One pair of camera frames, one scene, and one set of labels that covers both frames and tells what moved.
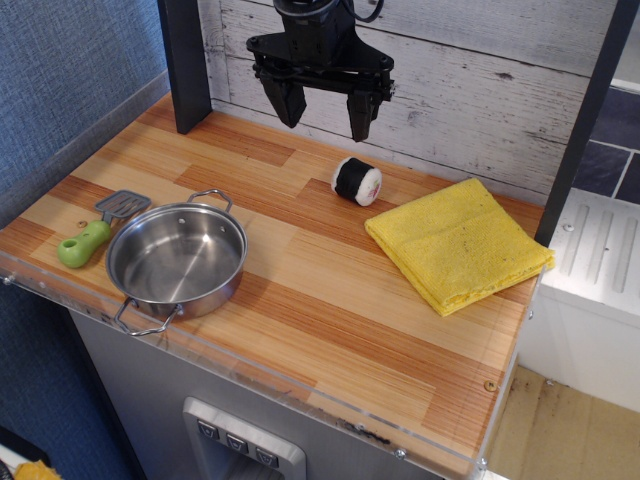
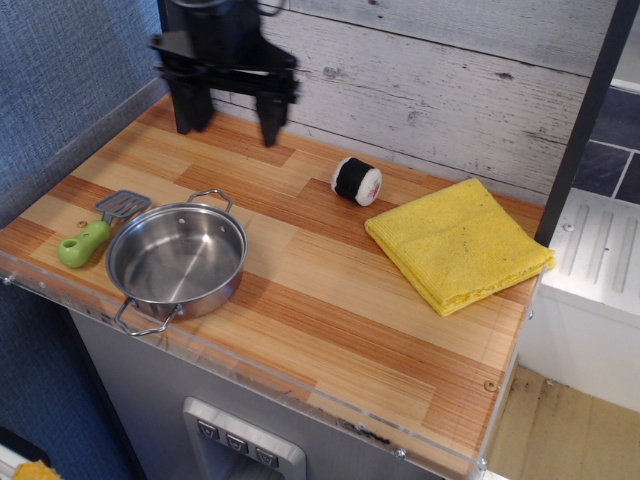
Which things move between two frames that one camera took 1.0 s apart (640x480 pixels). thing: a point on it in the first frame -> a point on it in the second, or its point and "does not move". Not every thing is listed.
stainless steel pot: x=175 y=259 does not move
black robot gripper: x=324 y=52 -> x=217 y=43
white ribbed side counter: x=596 y=248 does not move
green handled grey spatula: x=76 y=249 does not move
